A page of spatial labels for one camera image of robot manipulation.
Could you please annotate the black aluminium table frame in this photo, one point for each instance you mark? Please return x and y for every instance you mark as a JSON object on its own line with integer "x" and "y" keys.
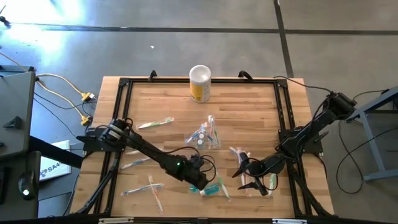
{"x": 155, "y": 80}

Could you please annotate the blue grey metal table frame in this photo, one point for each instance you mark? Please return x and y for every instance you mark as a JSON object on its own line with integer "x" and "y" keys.
{"x": 369, "y": 146}

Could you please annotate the yellow wipes canister white lid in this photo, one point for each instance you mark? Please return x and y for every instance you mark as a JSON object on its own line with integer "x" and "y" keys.
{"x": 200, "y": 84}

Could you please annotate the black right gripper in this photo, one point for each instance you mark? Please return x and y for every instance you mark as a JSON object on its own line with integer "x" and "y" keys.
{"x": 259, "y": 169}

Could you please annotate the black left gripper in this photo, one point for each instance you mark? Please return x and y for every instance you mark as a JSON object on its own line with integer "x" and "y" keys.
{"x": 194, "y": 172}

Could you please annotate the white blue toothbrush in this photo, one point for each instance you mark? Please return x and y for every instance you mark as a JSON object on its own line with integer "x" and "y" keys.
{"x": 234, "y": 152}

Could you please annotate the black computer mouse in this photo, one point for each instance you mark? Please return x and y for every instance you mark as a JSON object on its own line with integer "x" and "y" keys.
{"x": 28, "y": 183}

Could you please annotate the clear acrylic organizer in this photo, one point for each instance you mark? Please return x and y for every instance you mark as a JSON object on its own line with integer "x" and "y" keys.
{"x": 217, "y": 143}

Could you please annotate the green toothbrush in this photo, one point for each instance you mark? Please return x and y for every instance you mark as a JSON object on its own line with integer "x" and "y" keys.
{"x": 272, "y": 183}
{"x": 155, "y": 123}
{"x": 223, "y": 186}

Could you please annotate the black triangular bracket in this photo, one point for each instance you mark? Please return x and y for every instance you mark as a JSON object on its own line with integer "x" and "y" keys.
{"x": 14, "y": 123}

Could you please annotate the black desk leg beam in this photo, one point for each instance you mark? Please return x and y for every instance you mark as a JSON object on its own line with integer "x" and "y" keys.
{"x": 56, "y": 152}

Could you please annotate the blue mouthwash bottle white cap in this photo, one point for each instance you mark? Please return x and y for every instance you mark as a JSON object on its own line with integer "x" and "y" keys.
{"x": 201, "y": 136}
{"x": 193, "y": 189}
{"x": 213, "y": 188}
{"x": 200, "y": 142}

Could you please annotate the grey side desk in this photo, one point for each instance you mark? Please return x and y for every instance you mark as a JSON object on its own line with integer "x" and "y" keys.
{"x": 15, "y": 93}

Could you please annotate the white printed sheet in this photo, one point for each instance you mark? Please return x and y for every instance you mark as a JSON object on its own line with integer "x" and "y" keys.
{"x": 59, "y": 168}

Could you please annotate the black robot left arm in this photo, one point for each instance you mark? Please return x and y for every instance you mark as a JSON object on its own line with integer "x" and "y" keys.
{"x": 152, "y": 152}

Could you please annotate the silver metal bracket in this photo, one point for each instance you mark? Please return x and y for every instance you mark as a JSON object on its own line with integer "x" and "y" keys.
{"x": 289, "y": 221}
{"x": 116, "y": 221}

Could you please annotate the black frame hook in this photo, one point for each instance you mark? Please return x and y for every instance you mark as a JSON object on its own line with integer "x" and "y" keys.
{"x": 152, "y": 74}
{"x": 247, "y": 75}

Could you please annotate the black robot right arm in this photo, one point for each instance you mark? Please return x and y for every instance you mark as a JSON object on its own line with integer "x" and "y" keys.
{"x": 317, "y": 123}

